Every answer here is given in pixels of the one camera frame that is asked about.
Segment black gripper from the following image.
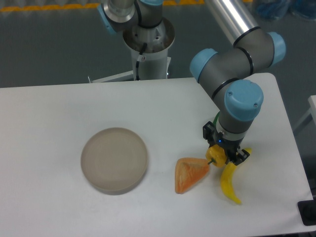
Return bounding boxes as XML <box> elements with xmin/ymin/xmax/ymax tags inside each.
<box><xmin>202</xmin><ymin>121</ymin><xmax>250</xmax><ymax>165</ymax></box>

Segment yellow toy bell pepper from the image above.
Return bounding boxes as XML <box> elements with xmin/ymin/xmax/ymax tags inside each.
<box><xmin>205</xmin><ymin>145</ymin><xmax>227</xmax><ymax>168</ymax></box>

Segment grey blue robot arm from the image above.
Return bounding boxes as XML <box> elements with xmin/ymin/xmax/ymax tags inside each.
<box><xmin>98</xmin><ymin>0</ymin><xmax>286</xmax><ymax>165</ymax></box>

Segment beige round plate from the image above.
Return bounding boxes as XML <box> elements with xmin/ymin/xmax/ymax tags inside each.
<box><xmin>80</xmin><ymin>127</ymin><xmax>149</xmax><ymax>195</ymax></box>

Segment yellow toy banana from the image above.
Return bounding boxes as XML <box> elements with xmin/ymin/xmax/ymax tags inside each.
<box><xmin>220</xmin><ymin>162</ymin><xmax>241</xmax><ymax>204</ymax></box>

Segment orange triangular sandwich toy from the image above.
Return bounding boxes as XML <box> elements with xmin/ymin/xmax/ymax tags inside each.
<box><xmin>175</xmin><ymin>158</ymin><xmax>209</xmax><ymax>194</ymax></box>

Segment black device at table edge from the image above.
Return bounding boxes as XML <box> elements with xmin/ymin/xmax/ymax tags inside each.
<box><xmin>297</xmin><ymin>199</ymin><xmax>316</xmax><ymax>226</ymax></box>

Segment blue bags in background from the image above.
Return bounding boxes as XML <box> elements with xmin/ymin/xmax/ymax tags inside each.
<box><xmin>253</xmin><ymin>0</ymin><xmax>316</xmax><ymax>21</ymax></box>

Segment black cable on pedestal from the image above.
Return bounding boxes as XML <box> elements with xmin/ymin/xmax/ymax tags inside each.
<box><xmin>135</xmin><ymin>42</ymin><xmax>148</xmax><ymax>81</ymax></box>

